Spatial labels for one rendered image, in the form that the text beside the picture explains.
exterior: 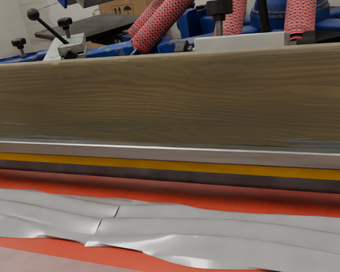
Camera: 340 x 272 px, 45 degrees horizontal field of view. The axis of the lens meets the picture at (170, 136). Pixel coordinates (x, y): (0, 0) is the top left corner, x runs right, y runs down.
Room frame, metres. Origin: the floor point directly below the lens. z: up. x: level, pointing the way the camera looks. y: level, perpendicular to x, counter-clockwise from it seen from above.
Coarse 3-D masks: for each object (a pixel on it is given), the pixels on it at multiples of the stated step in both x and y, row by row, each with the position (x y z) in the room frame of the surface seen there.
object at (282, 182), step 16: (0, 160) 0.35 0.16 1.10; (16, 160) 0.34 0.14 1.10; (112, 176) 0.30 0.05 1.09; (128, 176) 0.29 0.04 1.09; (144, 176) 0.28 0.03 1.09; (160, 176) 0.27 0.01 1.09; (176, 176) 0.27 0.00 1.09; (192, 176) 0.26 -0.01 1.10; (208, 176) 0.26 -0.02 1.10; (224, 176) 0.25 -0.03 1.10; (240, 176) 0.25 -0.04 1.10; (256, 176) 0.24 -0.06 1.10; (272, 176) 0.24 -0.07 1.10; (320, 192) 0.22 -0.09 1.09; (336, 192) 0.22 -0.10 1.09
